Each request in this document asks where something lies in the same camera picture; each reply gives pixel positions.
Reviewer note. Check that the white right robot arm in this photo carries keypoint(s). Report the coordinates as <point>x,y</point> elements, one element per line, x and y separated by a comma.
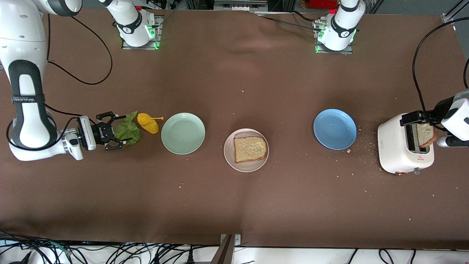
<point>22,36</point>

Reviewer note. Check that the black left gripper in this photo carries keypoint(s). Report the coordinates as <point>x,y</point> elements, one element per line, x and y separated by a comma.
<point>436,112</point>

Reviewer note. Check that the mint green plate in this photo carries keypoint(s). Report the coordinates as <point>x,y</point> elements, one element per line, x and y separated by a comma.
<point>183,134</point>

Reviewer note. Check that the toasted brown bread slice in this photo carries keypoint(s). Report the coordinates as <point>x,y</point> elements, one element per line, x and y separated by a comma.
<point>425,135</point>
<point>251,149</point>

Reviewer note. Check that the white toaster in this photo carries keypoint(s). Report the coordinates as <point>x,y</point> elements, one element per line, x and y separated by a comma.
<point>394,150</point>

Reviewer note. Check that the red box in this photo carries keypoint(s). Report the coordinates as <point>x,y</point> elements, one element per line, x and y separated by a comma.
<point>322,3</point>

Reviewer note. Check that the beige plate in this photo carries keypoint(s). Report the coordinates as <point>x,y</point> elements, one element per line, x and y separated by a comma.
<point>245,167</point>

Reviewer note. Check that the blue plate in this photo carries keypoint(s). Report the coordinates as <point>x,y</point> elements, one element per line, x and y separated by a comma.
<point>335,129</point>

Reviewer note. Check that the grey metal camera pole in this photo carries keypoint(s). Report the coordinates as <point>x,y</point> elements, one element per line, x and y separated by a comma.
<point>223,253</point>

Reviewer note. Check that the brown tablecloth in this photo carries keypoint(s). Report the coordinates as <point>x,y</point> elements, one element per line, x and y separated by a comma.
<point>234,91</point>

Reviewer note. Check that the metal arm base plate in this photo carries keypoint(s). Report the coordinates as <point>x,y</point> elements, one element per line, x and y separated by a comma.
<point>333,52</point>
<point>157,33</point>

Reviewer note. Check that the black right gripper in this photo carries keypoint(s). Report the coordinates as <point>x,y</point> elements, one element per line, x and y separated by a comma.
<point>99,132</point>

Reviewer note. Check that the green lettuce leaf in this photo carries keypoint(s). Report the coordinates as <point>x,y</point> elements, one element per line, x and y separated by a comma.
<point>128,130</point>

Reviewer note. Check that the aluminium frame profile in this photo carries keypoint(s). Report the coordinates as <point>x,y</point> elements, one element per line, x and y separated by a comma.
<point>449,18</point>

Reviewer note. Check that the yellow mustard squeeze bottle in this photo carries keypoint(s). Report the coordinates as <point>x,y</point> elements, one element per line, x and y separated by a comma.
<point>148,124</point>

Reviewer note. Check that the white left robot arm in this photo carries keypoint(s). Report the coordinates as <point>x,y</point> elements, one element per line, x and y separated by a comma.
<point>342,25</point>

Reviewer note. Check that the silver metal pole bracket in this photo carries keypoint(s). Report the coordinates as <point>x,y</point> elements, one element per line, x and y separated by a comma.
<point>237,240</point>

